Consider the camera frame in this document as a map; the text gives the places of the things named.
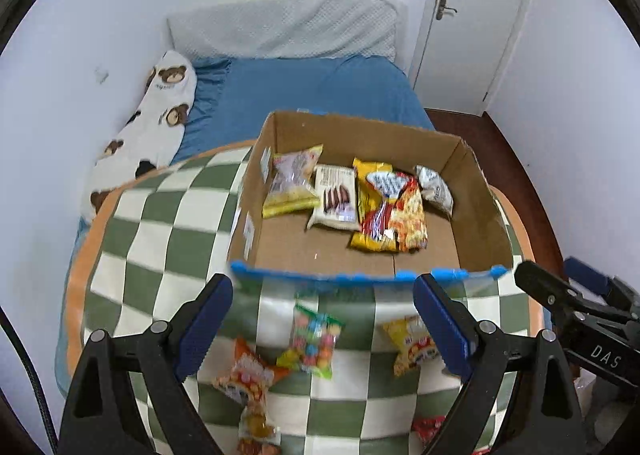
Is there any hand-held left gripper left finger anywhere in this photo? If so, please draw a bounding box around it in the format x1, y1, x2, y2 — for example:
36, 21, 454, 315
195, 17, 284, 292
57, 273, 235, 455

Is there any white bear print pillow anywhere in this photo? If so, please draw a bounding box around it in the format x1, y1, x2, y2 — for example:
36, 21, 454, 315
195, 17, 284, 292
80, 50, 198, 223

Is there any red orange snack packet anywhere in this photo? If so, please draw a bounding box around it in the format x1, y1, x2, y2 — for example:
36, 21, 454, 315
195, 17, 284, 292
361, 170, 429, 253

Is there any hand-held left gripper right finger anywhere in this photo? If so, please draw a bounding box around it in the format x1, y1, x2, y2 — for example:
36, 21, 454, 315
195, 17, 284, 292
413, 273, 587, 455

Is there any yellow purple snack packet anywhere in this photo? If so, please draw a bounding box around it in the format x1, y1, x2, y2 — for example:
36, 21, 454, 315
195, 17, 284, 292
262, 144, 324, 219

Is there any orange jelly packet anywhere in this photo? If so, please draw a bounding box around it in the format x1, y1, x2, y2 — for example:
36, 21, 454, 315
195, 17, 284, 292
236, 397, 282, 455

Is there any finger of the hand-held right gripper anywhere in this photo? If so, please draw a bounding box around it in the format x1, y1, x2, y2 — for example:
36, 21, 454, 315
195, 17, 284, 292
563, 257, 640, 314
514, 260, 639, 325

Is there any green white checkered blanket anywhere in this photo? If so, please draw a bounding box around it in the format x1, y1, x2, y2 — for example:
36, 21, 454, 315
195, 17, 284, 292
60, 138, 543, 455

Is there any black cable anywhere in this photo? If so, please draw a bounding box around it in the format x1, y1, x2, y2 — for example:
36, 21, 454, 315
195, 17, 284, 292
0, 307, 58, 455

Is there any small silver snack packet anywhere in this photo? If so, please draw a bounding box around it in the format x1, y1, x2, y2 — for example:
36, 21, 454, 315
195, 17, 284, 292
416, 165, 454, 217

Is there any white door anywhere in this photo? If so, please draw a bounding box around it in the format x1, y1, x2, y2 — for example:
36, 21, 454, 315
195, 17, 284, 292
409, 0, 543, 116

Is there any green candy packet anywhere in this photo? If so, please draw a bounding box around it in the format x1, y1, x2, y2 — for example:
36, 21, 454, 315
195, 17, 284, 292
276, 302, 346, 380

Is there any yellow red snack packet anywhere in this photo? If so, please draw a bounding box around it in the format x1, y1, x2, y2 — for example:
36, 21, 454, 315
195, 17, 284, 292
382, 315, 443, 377

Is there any white cookie packet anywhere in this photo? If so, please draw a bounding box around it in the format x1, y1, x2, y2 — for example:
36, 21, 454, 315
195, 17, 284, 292
306, 164, 362, 232

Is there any grey padded headboard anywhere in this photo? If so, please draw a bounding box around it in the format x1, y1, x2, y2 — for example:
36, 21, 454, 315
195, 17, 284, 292
166, 0, 408, 61

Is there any cardboard box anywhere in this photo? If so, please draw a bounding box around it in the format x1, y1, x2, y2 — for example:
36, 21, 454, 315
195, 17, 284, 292
227, 110, 515, 284

